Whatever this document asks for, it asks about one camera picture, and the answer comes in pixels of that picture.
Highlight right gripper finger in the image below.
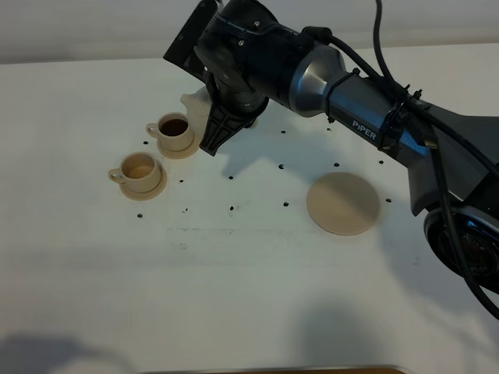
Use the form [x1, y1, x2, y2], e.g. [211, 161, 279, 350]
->
[200, 102, 253, 157]

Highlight far beige saucer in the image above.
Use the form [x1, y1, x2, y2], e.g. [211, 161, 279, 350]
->
[157, 125, 200, 159]

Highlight near beige teacup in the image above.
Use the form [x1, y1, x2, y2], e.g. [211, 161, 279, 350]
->
[108, 152, 161, 193]

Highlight black camera cable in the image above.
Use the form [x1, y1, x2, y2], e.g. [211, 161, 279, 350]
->
[303, 0, 499, 320]

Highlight beige teacup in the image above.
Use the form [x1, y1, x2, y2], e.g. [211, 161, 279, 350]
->
[108, 152, 161, 193]
[146, 113, 195, 153]

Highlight beige saucer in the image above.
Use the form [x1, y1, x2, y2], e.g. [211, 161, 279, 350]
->
[157, 125, 200, 159]
[120, 168, 168, 201]

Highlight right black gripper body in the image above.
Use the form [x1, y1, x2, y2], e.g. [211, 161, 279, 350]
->
[193, 1, 308, 120]

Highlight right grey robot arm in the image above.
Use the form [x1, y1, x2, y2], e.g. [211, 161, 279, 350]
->
[189, 1, 498, 295]

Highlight round beige teapot coaster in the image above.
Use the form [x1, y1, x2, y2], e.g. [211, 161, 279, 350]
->
[306, 172, 381, 236]

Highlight beige teapot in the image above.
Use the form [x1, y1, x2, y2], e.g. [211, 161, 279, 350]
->
[179, 86, 258, 133]

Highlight far beige teacup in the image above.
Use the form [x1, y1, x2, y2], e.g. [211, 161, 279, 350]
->
[146, 113, 195, 153]

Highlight near beige saucer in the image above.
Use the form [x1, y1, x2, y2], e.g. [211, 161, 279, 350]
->
[120, 168, 168, 201]

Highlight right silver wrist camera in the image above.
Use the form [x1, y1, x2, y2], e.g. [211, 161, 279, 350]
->
[163, 0, 219, 83]

